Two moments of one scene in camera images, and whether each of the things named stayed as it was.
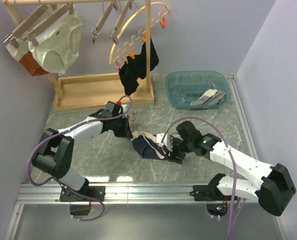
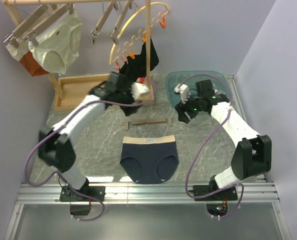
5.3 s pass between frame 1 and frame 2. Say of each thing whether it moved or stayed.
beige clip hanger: moved
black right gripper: moved
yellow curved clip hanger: stayed
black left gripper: moved
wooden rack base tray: stayed
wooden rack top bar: stayed
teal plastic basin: stayed
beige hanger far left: stayed
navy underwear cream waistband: moved
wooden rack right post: stayed
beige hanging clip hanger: stayed
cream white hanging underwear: stayed
